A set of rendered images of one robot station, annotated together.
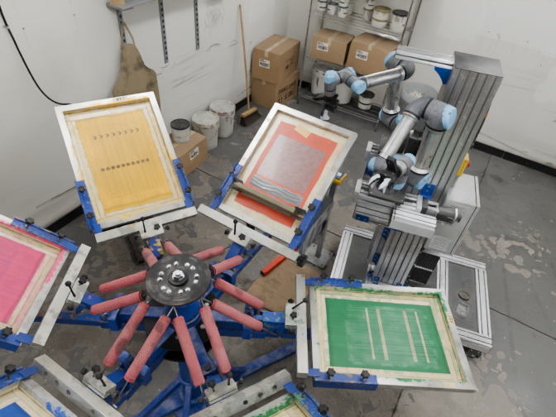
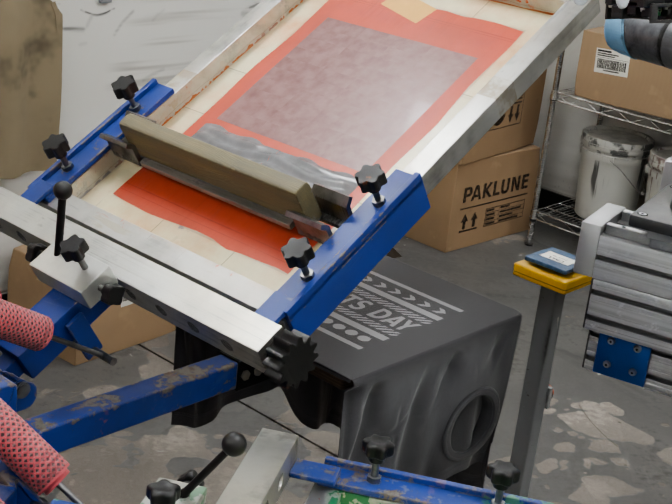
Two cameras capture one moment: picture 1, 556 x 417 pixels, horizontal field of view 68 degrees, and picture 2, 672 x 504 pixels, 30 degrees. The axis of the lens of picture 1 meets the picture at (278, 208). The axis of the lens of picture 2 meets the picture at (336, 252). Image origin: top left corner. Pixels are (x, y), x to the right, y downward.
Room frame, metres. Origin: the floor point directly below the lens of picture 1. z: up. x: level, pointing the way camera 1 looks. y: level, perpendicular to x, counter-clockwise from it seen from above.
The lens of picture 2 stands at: (0.07, -0.56, 1.83)
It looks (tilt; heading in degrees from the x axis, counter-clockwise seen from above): 20 degrees down; 14
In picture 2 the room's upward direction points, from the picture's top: 6 degrees clockwise
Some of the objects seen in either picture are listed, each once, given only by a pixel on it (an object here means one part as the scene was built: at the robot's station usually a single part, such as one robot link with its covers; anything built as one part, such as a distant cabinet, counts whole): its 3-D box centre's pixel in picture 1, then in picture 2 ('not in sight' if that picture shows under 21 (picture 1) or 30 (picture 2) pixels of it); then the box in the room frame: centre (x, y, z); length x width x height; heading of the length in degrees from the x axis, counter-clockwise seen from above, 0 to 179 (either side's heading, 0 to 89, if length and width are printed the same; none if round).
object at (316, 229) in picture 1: (309, 232); (413, 420); (2.05, -0.24, 0.79); 0.46 x 0.09 x 0.33; 153
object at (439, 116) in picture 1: (426, 147); not in sight; (1.98, -0.79, 1.63); 0.15 x 0.12 x 0.55; 53
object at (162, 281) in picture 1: (187, 347); not in sight; (1.14, 0.42, 0.67); 0.39 x 0.39 x 1.35
